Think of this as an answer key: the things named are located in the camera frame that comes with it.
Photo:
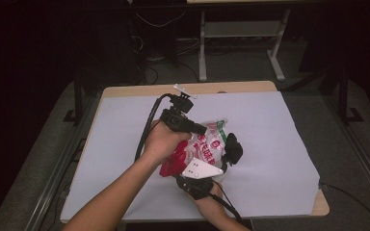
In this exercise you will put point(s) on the aluminium rail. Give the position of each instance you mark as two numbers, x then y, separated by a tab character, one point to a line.
58	173
363	160

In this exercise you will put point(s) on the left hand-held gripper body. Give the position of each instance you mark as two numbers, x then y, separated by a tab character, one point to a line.
176	118

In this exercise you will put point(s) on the black metal stand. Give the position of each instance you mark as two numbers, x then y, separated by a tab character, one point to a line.
343	96
77	102

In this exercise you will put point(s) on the person's left hand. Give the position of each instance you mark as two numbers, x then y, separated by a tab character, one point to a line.
162	142

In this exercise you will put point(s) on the white metal desk frame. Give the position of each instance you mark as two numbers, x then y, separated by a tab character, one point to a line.
202	48

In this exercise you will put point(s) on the person's right hand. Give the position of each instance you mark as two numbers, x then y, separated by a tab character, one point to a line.
212	200

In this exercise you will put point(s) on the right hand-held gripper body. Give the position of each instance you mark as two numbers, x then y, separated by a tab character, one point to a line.
196	184

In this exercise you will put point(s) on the red and white plastic bag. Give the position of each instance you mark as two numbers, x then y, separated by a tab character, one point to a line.
205	146

